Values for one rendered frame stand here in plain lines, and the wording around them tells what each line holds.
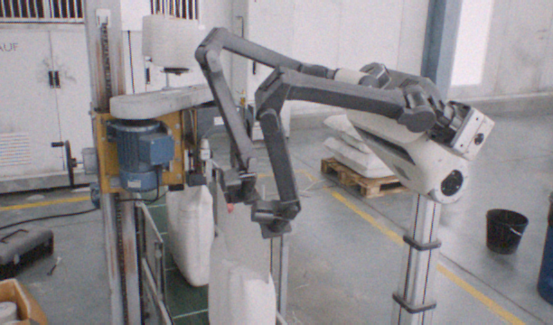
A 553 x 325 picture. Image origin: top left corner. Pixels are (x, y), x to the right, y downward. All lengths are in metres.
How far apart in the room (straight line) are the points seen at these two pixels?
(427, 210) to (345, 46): 5.34
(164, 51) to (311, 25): 5.06
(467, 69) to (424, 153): 6.94
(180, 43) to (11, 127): 3.17
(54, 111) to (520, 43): 7.08
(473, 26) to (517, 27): 0.92
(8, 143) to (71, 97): 0.64
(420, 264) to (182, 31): 1.17
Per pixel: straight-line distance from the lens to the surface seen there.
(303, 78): 1.21
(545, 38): 9.63
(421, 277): 1.98
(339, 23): 6.97
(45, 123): 4.79
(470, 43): 8.42
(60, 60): 4.70
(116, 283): 2.33
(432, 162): 1.59
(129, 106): 1.78
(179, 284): 2.67
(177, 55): 1.80
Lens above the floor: 1.80
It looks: 18 degrees down
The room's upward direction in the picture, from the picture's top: 2 degrees clockwise
